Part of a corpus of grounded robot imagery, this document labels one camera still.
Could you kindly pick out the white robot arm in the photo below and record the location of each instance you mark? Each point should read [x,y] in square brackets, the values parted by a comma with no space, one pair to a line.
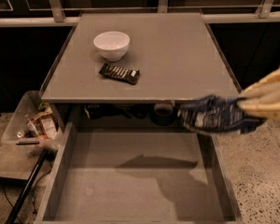
[262,99]

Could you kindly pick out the clear plastic storage bin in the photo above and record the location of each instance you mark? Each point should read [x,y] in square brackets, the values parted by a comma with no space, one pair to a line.
[33,145]

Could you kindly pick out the snack packets in bin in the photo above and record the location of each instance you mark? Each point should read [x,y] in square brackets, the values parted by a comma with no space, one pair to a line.
[42,125]

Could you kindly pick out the black pole stand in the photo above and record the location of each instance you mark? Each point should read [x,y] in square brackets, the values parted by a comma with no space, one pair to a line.
[27,186]

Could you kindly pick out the blue chip bag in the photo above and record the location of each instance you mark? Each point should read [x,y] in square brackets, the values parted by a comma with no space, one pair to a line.
[213,114]

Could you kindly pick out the open grey top drawer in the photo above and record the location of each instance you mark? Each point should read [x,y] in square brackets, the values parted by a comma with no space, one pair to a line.
[134,175]

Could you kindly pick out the metal window frame rail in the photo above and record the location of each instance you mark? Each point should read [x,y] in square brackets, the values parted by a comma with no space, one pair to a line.
[40,13]

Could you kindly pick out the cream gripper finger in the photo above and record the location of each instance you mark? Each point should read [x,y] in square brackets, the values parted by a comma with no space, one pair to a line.
[264,111]
[265,86]

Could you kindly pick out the blue tape roll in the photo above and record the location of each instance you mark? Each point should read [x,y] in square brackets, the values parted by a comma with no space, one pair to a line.
[162,114]

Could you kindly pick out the grey cabinet with top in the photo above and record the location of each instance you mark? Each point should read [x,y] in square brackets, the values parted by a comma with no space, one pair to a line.
[174,53]

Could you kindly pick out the white ceramic bowl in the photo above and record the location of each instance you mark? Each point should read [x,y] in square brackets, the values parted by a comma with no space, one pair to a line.
[112,45]

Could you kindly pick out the black items inside cabinet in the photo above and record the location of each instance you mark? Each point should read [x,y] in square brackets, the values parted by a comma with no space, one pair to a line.
[97,111]

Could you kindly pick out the black snack bar wrapper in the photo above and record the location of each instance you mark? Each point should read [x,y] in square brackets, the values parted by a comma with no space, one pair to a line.
[120,73]

